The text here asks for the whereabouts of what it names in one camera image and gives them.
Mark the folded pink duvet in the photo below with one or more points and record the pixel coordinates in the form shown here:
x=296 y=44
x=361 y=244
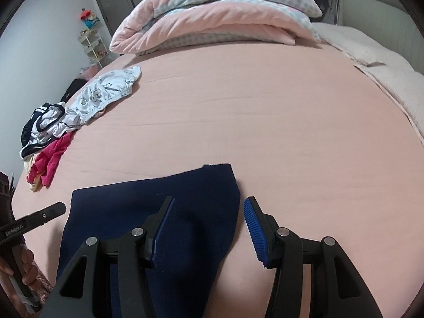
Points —
x=205 y=16

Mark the light blue printed garment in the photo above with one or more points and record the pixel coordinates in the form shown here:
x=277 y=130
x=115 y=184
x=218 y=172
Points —
x=106 y=92

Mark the person's left forearm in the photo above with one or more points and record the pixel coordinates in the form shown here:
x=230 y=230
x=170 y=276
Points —
x=44 y=280

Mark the person's left hand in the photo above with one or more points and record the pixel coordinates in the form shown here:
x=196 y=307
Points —
x=30 y=268

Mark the red and blue wall toy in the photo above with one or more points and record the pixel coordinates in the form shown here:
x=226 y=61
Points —
x=89 y=18

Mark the navy pants with white stripes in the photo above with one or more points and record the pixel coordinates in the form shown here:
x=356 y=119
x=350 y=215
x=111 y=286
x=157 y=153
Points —
x=185 y=198

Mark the cream garment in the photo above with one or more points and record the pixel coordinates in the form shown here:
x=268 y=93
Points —
x=33 y=179

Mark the grey door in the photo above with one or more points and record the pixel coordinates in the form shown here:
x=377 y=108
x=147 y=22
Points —
x=114 y=10

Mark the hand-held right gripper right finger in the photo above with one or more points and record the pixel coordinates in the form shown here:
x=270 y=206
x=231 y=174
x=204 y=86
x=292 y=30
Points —
x=255 y=232

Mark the beige pillow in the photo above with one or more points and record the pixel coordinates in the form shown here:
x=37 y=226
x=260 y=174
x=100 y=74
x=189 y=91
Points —
x=397 y=96
x=361 y=48

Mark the grey-green padded headboard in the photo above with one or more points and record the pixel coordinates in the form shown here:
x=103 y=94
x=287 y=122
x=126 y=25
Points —
x=381 y=10

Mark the magenta garment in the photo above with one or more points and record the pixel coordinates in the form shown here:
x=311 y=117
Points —
x=51 y=160

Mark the black bag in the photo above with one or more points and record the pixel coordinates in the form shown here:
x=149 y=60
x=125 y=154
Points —
x=73 y=90

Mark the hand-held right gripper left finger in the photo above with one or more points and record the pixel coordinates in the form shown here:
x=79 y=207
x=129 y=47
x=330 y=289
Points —
x=162 y=235

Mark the white shelf rack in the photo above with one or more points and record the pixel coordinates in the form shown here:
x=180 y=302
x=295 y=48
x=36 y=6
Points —
x=94 y=48

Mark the pink basket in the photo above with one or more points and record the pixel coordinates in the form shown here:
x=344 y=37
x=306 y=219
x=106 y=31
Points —
x=88 y=72

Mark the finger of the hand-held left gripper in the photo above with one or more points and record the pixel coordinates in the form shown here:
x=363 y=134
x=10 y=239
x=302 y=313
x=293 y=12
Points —
x=46 y=213

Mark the white shirt with navy trim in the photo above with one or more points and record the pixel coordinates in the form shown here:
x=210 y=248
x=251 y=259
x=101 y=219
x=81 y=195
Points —
x=43 y=127

